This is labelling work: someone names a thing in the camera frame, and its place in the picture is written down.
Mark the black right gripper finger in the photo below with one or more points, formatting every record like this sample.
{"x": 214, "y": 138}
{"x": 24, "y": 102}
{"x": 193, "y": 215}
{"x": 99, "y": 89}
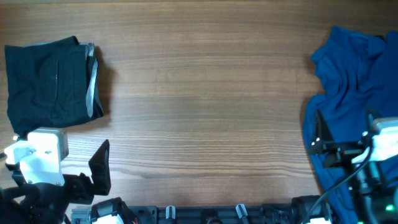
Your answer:
{"x": 373, "y": 118}
{"x": 321, "y": 138}

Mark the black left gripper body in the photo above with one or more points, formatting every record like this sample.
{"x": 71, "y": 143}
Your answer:
{"x": 53, "y": 201}

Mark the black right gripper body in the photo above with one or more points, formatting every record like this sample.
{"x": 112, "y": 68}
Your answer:
{"x": 342, "y": 154}

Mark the black shorts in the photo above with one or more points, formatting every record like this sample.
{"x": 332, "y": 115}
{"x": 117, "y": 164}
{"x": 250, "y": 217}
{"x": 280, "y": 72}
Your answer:
{"x": 21, "y": 125}

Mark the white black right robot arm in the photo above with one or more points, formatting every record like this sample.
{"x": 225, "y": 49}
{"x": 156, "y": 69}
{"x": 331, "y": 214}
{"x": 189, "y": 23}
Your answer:
{"x": 374, "y": 198}

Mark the blue shirt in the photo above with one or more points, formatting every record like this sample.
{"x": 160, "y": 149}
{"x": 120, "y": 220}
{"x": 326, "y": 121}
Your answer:
{"x": 357, "y": 71}

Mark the folded grey shorts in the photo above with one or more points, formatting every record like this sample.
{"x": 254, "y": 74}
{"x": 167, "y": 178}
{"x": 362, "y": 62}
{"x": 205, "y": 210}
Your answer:
{"x": 57, "y": 81}

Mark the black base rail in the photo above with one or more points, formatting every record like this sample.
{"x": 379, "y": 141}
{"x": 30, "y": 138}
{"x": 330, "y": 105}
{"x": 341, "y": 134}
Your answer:
{"x": 260, "y": 214}

